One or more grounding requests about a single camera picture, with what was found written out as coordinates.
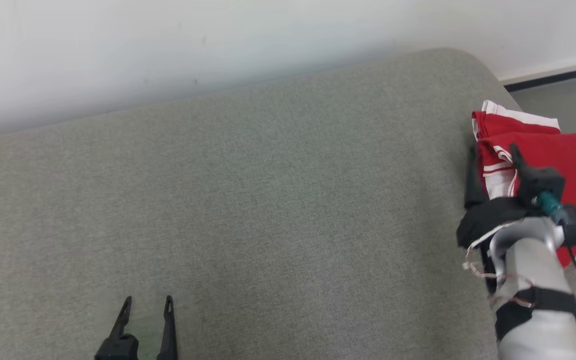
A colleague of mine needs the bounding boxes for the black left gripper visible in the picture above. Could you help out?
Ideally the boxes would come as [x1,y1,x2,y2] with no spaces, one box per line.
[94,294,179,360]

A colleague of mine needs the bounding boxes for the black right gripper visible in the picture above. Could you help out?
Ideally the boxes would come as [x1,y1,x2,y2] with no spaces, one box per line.
[456,143,532,250]

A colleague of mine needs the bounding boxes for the red Bulls jersey white sleeves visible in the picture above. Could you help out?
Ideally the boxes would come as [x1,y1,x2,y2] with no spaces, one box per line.
[475,132,576,269]

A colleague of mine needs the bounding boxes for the red shorts white stripes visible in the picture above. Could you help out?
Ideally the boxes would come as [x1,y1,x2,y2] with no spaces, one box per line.
[471,100,562,142]

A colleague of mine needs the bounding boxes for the dark baseboard strip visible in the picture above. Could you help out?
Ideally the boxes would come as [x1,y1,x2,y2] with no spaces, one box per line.
[504,64,576,93]

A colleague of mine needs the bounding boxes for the grey fabric sofa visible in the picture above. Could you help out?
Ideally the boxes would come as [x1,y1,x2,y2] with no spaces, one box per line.
[0,47,576,360]

